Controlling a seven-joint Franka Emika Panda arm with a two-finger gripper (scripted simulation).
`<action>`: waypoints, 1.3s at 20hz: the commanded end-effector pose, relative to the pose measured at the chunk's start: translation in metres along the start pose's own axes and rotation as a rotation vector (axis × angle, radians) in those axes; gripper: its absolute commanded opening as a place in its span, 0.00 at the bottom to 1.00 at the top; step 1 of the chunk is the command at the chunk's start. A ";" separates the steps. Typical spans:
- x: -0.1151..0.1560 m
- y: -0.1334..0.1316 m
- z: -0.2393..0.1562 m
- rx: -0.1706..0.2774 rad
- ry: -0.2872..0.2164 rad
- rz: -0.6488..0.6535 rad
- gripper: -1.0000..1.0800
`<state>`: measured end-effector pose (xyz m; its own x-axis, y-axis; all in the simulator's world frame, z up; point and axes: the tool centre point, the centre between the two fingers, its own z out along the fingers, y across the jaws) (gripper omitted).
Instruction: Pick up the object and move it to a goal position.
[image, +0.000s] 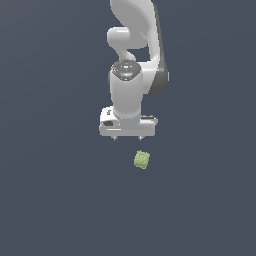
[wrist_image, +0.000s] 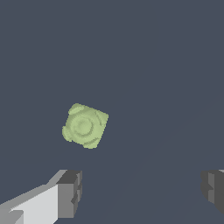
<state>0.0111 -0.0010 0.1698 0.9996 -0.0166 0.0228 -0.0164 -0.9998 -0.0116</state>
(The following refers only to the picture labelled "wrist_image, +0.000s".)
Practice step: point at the light green cube object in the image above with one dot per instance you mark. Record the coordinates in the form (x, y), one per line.
(84, 126)

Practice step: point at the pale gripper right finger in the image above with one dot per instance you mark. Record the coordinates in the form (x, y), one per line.
(215, 188)

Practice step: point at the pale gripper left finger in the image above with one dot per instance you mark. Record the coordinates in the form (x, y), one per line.
(58, 197)

